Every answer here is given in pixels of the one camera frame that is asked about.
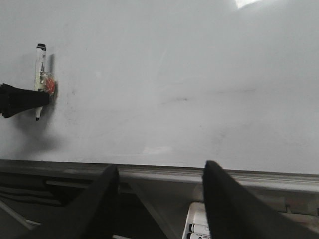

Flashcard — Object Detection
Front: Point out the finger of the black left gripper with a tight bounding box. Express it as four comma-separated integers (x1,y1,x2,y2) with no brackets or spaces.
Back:
0,83,49,118

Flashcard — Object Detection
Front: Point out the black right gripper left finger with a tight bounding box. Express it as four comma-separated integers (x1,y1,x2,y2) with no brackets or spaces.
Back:
19,165,119,239

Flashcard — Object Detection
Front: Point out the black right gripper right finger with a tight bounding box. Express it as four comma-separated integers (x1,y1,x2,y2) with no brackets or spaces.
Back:
202,161,319,239

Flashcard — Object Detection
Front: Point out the white black-tipped marker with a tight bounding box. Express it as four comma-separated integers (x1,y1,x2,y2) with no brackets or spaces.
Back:
34,43,48,122

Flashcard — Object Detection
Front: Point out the red magnet taped to marker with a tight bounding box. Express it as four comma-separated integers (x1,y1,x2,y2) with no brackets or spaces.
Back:
40,72,56,96

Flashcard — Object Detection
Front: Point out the white whiteboard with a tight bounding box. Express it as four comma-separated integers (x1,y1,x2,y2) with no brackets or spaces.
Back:
0,0,319,174

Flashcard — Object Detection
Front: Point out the white marker tray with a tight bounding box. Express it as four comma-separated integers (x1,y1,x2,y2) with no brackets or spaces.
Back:
182,202,211,239

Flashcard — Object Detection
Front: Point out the black capped marker upper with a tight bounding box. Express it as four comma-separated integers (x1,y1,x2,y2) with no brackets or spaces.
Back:
188,223,210,235

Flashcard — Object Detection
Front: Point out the grey whiteboard ledge rail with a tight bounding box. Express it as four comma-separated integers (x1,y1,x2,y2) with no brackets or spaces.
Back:
0,159,319,193

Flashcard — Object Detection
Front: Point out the grey cabinet frame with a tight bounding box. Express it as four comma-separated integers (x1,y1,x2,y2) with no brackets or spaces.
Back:
0,172,319,239

